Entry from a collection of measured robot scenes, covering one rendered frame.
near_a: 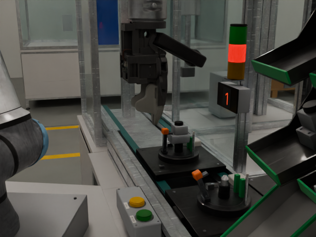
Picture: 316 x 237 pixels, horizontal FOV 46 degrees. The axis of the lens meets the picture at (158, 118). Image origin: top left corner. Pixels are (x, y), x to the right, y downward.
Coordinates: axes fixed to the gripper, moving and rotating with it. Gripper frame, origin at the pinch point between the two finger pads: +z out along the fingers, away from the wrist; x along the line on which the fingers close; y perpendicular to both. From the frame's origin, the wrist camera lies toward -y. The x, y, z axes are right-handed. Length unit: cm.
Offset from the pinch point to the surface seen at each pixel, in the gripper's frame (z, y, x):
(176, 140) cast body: 19.3, -18.2, -36.8
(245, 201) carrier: 22.8, -22.4, 0.8
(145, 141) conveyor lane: 32, -18, -71
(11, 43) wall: 47, 74, -817
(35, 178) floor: 123, 34, -253
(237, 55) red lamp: -9.8, -30.7, -21.8
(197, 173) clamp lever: 16.2, -11.6, -4.2
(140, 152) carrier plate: 26, -9, -47
